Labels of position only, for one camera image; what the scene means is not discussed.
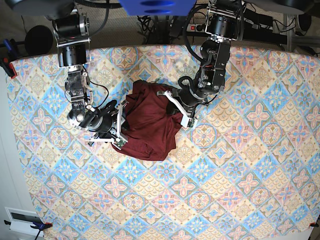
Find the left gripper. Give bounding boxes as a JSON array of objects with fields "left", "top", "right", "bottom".
[{"left": 166, "top": 87, "right": 208, "bottom": 115}]

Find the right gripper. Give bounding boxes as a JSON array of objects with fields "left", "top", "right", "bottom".
[{"left": 84, "top": 111, "right": 119, "bottom": 137}]

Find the dark red t-shirt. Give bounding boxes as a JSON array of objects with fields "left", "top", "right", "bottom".
[{"left": 113, "top": 80, "right": 183, "bottom": 161}]

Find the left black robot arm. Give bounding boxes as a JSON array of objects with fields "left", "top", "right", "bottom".
[{"left": 172, "top": 0, "right": 245, "bottom": 117}]

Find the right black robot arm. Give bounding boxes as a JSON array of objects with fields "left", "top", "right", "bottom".
[{"left": 52, "top": 9, "right": 121, "bottom": 142}]

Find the patterned tablecloth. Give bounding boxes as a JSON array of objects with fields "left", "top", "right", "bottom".
[{"left": 6, "top": 47, "right": 320, "bottom": 240}]

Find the black round stool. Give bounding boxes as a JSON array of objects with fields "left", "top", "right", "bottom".
[{"left": 24, "top": 25, "right": 54, "bottom": 56}]

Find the black orange table clamp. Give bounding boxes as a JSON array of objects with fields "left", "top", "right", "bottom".
[{"left": 0, "top": 57, "right": 17, "bottom": 79}]

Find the blue black bar clamp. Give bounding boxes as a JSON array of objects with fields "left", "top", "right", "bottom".
[{"left": 4, "top": 220, "right": 53, "bottom": 237}]

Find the blue clamp upper left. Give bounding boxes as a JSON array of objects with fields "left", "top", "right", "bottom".
[{"left": 3, "top": 39, "right": 16, "bottom": 55}]

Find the orange corner clamp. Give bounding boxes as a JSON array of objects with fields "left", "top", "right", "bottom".
[{"left": 309, "top": 222, "right": 320, "bottom": 228}]

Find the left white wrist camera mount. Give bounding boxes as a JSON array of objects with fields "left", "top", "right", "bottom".
[{"left": 156, "top": 90, "right": 198, "bottom": 129}]

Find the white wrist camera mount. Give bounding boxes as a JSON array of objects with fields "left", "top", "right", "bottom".
[
  {"left": 88, "top": 99, "right": 128, "bottom": 150},
  {"left": 156, "top": 90, "right": 198, "bottom": 129}
]

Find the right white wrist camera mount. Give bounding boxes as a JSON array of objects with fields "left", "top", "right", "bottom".
[{"left": 88, "top": 99, "right": 128, "bottom": 150}]

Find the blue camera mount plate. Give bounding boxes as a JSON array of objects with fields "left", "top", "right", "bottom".
[{"left": 119, "top": 0, "right": 196, "bottom": 16}]

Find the white wall socket box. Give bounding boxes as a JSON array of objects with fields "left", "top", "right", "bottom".
[{"left": 5, "top": 207, "right": 42, "bottom": 237}]

